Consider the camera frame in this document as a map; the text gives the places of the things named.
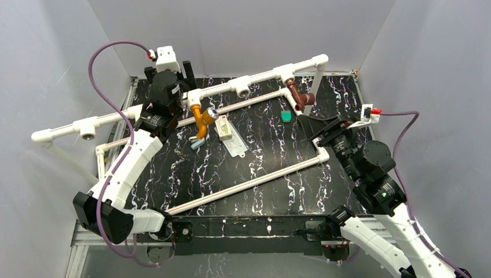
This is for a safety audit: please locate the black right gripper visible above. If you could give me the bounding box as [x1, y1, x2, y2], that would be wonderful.
[296, 114, 360, 181]

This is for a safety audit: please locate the brown water faucet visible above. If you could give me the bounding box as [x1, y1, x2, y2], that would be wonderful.
[285, 78, 316, 111]

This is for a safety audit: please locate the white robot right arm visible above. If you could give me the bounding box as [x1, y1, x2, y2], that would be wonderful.
[298, 109, 470, 277]

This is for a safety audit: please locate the orange water faucet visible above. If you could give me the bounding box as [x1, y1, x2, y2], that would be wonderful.
[190, 104, 219, 140]

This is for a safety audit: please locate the small cardboard box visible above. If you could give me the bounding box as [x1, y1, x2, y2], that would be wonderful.
[215, 115, 233, 141]

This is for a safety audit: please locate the light blue tape roll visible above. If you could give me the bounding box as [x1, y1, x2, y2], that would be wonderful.
[191, 139, 206, 150]

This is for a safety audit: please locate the clear plastic bag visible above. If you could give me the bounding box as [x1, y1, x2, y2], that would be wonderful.
[222, 123, 249, 158]

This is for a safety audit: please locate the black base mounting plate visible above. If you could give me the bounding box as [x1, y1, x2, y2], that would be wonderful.
[147, 214, 351, 262]

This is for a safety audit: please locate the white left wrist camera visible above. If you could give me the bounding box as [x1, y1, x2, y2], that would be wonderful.
[149, 46, 182, 73]

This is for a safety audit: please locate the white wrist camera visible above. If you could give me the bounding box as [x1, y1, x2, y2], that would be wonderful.
[348, 104, 382, 129]
[149, 46, 182, 73]

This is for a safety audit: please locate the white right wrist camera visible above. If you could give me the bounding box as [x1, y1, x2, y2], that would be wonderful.
[348, 104, 382, 129]

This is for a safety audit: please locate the white PVC pipe frame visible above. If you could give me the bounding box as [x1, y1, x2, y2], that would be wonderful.
[31, 54, 329, 215]

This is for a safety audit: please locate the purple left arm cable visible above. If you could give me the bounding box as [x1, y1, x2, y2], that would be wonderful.
[88, 40, 170, 268]

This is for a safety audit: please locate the aluminium rail frame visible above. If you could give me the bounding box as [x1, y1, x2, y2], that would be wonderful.
[65, 217, 431, 278]

